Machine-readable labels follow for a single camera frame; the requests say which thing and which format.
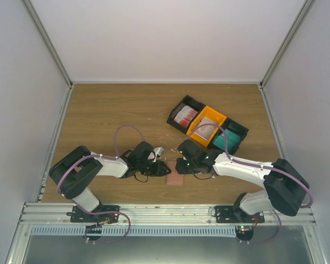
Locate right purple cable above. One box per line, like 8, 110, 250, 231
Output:
185, 123, 315, 208

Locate black bin near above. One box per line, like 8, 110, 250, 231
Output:
207, 118, 249, 155

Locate teal card stack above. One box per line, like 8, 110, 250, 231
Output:
212, 129, 240, 155

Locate black bin far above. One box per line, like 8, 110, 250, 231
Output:
167, 95, 206, 134

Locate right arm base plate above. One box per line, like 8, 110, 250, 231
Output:
210, 205, 265, 224

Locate orange bin middle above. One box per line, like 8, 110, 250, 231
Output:
186, 106, 227, 147

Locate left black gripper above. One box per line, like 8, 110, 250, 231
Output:
137, 160, 171, 177

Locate black bin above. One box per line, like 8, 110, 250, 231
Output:
207, 118, 249, 155
167, 95, 206, 134

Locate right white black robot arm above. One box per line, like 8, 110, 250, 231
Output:
175, 139, 310, 223

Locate white red card orange bin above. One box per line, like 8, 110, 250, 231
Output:
192, 116, 217, 141

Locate pink clear card holder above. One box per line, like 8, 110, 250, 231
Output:
166, 161, 184, 186

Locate grey slotted cable duct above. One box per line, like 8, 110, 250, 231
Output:
31, 225, 236, 238

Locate aluminium mounting rail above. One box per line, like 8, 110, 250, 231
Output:
19, 203, 316, 226

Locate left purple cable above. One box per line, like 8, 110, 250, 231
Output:
56, 124, 145, 196

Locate purple cable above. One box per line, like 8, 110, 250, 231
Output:
185, 123, 315, 208
56, 124, 145, 196

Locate white red cards far bin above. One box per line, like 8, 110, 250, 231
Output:
174, 105, 198, 128

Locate white paper scraps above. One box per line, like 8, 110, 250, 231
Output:
168, 124, 221, 177

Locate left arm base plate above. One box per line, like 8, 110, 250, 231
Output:
66, 205, 120, 224

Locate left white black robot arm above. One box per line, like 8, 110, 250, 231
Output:
48, 141, 172, 222

